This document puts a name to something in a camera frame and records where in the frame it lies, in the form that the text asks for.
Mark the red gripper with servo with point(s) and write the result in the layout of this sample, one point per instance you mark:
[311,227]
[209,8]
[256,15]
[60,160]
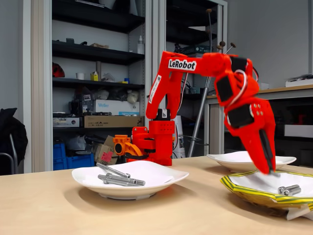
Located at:
[253,127]

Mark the yellow striped octagonal paper plate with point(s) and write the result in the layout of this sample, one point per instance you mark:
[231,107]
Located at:
[244,192]

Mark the orange table clamp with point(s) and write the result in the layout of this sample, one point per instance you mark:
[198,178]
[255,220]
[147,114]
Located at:
[122,140]

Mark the narrow blue plastic crate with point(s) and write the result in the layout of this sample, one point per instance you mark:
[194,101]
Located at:
[58,151]

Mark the small white container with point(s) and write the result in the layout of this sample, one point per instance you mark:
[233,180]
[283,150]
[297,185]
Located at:
[265,86]

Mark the white cabinet with dark shelves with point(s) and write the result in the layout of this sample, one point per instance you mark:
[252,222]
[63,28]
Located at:
[39,98]
[223,36]

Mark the cardboard box with pink label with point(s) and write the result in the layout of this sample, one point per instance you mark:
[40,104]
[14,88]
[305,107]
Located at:
[107,155]

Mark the white plastic bottle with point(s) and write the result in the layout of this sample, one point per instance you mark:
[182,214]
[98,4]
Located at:
[140,46]

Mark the dark green cup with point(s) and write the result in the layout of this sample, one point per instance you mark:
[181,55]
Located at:
[70,40]

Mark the white Weller box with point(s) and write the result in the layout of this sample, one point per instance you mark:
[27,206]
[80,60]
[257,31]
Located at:
[115,106]

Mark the small wooden piece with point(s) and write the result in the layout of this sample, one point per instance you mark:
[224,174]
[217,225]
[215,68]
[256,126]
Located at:
[99,46]

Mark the flat white printed box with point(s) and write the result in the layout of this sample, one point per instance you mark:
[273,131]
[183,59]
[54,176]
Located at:
[66,122]

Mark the white cup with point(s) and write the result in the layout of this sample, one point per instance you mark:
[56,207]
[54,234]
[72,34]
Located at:
[80,76]

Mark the red 3D-printed robot arm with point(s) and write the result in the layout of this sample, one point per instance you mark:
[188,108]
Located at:
[207,64]

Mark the white paper napkin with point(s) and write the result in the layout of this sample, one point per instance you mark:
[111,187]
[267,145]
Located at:
[156,177]

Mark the red plastic object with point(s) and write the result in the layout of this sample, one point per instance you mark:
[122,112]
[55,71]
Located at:
[300,120]

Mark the metal coat stand wooden knobs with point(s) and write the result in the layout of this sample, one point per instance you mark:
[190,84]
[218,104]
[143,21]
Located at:
[199,117]

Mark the black jacket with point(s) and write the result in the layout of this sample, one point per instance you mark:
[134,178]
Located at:
[12,129]

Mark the long brown cardboard box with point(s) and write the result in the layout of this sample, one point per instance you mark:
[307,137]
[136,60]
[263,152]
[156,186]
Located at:
[110,121]

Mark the red black helmet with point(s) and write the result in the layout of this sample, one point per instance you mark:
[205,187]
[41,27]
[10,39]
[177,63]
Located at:
[58,71]

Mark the low cabinet with wooden top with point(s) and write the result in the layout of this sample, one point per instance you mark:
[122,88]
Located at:
[215,122]

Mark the dark green printed box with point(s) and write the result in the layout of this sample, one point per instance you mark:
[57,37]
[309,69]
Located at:
[195,49]

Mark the white printed carton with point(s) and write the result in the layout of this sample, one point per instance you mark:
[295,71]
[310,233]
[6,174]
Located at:
[180,132]

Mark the grey metal chair frame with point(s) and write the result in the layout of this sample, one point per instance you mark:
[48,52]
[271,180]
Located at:
[14,149]

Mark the white fluffy object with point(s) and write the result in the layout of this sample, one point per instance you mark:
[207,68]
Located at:
[133,96]

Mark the cardboard tube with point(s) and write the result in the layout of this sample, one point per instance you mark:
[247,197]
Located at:
[98,67]

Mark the small black flexible tripod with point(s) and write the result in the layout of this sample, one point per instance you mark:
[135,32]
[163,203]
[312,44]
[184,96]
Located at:
[176,47]

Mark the white tray with parts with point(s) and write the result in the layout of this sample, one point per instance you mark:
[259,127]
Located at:
[298,83]

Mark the wide blue plastic crate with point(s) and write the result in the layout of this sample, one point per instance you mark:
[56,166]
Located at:
[80,161]

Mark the white square plate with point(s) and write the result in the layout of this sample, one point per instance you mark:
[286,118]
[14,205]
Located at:
[122,192]
[234,166]

